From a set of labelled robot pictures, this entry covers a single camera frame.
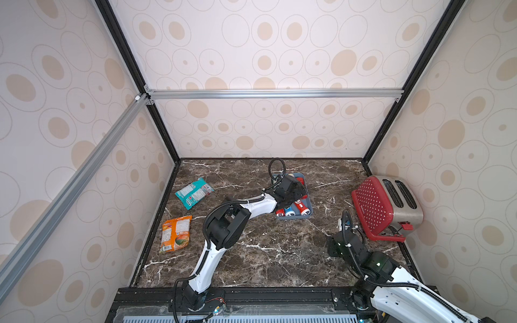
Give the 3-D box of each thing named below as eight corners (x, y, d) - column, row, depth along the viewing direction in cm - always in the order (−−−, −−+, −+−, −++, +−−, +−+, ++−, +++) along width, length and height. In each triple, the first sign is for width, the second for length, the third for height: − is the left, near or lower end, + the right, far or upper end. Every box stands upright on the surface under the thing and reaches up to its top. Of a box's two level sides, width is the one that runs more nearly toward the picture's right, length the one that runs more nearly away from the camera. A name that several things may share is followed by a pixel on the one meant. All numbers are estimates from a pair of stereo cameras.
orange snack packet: (161, 253, 87) (158, 250, 84) (166, 222, 96) (163, 219, 93) (189, 248, 88) (186, 245, 85) (191, 219, 97) (189, 215, 95)
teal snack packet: (176, 195, 106) (174, 191, 103) (201, 179, 113) (200, 175, 110) (189, 209, 101) (186, 205, 98) (214, 191, 108) (213, 187, 105)
